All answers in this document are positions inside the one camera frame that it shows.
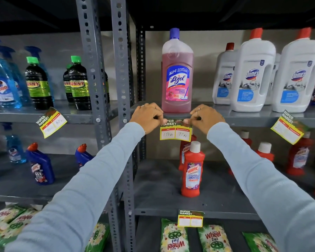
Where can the person's left hand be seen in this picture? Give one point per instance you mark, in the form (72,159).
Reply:
(144,118)

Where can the person's right hand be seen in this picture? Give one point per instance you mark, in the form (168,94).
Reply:
(207,119)

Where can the person's right thumb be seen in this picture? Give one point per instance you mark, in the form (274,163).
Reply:
(191,121)

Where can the person's left thumb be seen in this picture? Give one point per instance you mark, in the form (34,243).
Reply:
(161,121)

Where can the yellow price tag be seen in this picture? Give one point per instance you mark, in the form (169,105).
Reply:
(51,123)
(288,128)
(190,219)
(175,133)

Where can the person's right forearm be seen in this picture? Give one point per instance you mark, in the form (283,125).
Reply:
(267,186)

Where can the person's left forearm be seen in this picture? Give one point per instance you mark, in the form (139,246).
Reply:
(89,186)

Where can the pink floor cleaner bottle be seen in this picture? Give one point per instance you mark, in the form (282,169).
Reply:
(177,76)

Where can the white red-capped cleaner bottle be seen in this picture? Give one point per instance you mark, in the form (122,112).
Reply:
(296,78)
(223,78)
(252,76)

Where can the dark green-capped bottle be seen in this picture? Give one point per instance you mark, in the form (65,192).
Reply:
(66,86)
(106,89)
(80,86)
(38,86)

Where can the grey metal shelving rack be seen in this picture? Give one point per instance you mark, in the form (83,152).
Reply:
(94,62)
(120,62)

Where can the green detergent packet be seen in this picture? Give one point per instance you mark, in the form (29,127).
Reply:
(97,237)
(13,228)
(174,237)
(2,216)
(259,242)
(215,240)

